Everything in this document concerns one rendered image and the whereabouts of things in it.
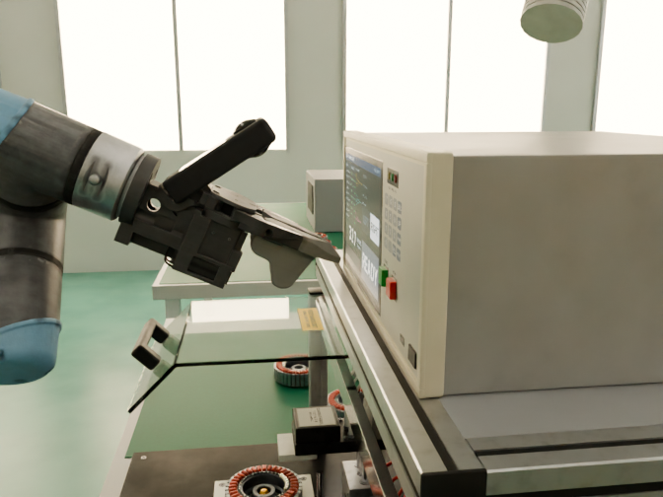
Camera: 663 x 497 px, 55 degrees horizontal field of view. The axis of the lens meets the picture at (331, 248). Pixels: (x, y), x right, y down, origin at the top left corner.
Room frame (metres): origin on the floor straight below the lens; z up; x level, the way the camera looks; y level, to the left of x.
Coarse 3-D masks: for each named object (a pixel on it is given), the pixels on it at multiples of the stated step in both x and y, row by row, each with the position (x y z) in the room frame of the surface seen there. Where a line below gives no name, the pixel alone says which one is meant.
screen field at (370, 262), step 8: (368, 248) 0.73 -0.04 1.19; (368, 256) 0.73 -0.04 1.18; (376, 256) 0.68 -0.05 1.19; (368, 264) 0.73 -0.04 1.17; (376, 264) 0.68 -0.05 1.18; (368, 272) 0.72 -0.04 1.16; (376, 272) 0.68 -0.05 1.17; (368, 280) 0.72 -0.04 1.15; (376, 280) 0.68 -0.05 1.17; (376, 288) 0.68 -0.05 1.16; (376, 296) 0.68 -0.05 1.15
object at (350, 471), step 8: (344, 464) 0.86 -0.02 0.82; (352, 464) 0.86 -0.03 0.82; (344, 472) 0.84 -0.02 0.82; (352, 472) 0.84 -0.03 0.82; (344, 480) 0.84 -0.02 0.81; (352, 480) 0.82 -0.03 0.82; (360, 480) 0.82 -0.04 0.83; (344, 488) 0.84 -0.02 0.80; (352, 488) 0.80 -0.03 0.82; (360, 488) 0.80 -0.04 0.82; (368, 488) 0.80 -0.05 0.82; (344, 496) 0.84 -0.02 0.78; (352, 496) 0.80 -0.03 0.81; (360, 496) 0.80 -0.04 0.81; (368, 496) 0.80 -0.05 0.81
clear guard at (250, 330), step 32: (192, 320) 0.83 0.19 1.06; (224, 320) 0.83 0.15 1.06; (256, 320) 0.83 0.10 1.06; (288, 320) 0.83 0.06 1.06; (160, 352) 0.80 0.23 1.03; (192, 352) 0.71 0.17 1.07; (224, 352) 0.71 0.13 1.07; (256, 352) 0.71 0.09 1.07; (288, 352) 0.71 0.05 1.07; (320, 352) 0.71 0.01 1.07
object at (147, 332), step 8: (152, 320) 0.84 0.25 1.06; (144, 328) 0.81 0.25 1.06; (152, 328) 0.81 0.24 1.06; (160, 328) 0.83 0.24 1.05; (144, 336) 0.77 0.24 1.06; (152, 336) 0.83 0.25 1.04; (160, 336) 0.83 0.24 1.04; (168, 336) 0.84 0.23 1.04; (136, 344) 0.76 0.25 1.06; (144, 344) 0.75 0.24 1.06; (136, 352) 0.74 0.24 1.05; (144, 352) 0.74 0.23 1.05; (152, 352) 0.75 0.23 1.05; (144, 360) 0.74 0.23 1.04; (152, 360) 0.74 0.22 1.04; (160, 360) 0.75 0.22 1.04; (152, 368) 0.74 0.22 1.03
